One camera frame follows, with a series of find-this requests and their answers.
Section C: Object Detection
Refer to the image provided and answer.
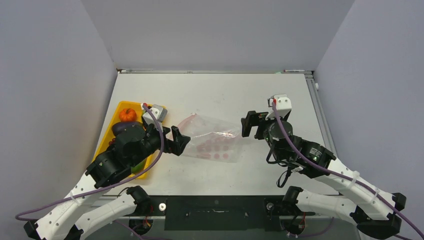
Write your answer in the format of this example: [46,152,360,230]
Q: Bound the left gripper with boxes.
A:
[129,122,190,167]

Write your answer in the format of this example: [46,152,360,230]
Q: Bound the clear zip top bag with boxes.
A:
[177,113,242,163]

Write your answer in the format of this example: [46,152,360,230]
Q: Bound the yellow plastic tray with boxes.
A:
[92,101,159,177]

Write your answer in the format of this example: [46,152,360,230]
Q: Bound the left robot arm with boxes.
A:
[24,123,191,240]

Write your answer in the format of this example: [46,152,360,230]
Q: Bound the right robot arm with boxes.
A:
[241,111,406,240]

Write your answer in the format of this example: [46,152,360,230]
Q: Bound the green red toy mango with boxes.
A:
[131,159,146,175]

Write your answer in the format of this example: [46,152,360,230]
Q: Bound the orange toy pumpkin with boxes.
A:
[118,108,137,122]

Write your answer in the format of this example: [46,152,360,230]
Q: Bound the purple toy eggplant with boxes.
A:
[111,121,143,137]

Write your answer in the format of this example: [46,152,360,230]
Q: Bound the dark red toy grapes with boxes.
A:
[108,138,116,146]

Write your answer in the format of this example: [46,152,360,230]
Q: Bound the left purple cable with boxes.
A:
[15,103,166,222]

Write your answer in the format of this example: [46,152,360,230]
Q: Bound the purple cable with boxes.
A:
[15,103,166,222]
[271,101,424,240]

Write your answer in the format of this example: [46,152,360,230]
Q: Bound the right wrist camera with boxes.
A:
[266,94,292,121]

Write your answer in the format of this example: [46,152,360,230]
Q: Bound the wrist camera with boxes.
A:
[141,104,168,127]
[266,94,292,121]

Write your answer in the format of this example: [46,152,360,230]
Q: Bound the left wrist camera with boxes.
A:
[141,104,168,127]

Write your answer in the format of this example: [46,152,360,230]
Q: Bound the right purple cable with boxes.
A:
[271,101,424,240]

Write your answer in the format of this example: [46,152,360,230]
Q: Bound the aluminium frame rail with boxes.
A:
[108,70,335,151]

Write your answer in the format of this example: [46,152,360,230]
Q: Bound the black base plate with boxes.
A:
[129,195,312,234]

